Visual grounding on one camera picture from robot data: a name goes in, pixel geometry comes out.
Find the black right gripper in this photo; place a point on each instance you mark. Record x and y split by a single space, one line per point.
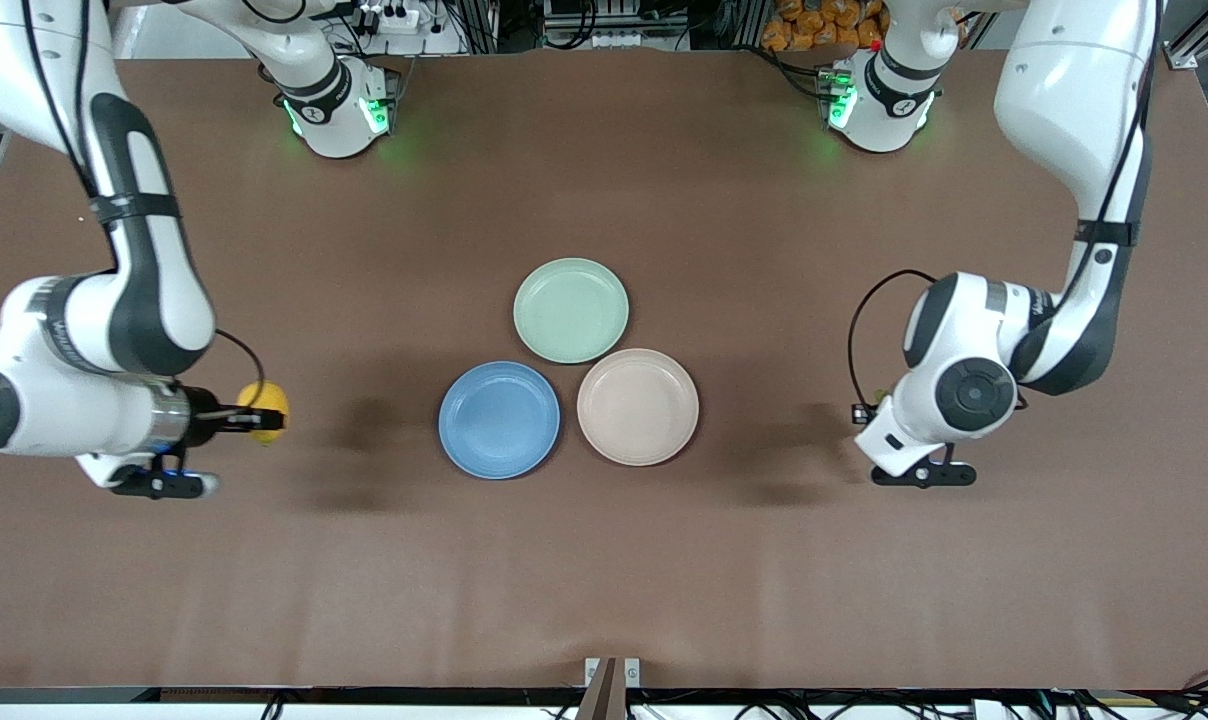
205 416

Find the yellow lemon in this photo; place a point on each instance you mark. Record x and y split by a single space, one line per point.
264 396

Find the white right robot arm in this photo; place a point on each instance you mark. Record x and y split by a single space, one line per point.
94 330

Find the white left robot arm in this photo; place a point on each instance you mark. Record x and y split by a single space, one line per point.
1064 100

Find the blue round plate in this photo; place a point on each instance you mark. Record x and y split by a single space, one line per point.
499 420

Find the light green round plate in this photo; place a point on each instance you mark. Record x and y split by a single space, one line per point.
571 310

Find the beige round plate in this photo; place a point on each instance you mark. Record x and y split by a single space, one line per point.
638 408

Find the white power strip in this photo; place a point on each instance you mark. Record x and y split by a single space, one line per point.
384 18

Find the bag of orange items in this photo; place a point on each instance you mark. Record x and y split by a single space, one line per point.
814 25

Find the metal table edge bracket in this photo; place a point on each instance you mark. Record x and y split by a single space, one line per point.
612 680

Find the aluminium frame profile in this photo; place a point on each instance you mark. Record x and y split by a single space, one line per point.
1204 35

